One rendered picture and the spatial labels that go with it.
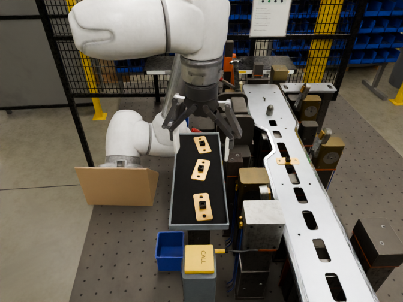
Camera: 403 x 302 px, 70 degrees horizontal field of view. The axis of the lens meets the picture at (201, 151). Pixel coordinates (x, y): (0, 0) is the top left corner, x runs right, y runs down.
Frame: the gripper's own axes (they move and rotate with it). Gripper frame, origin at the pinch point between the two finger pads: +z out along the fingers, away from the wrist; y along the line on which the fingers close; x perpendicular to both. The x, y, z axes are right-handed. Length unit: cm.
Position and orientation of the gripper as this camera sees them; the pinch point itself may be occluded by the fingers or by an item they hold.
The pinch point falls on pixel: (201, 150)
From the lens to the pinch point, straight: 76.7
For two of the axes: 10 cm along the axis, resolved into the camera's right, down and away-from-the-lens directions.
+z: 0.0, 7.8, 6.2
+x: 2.3, -6.0, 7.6
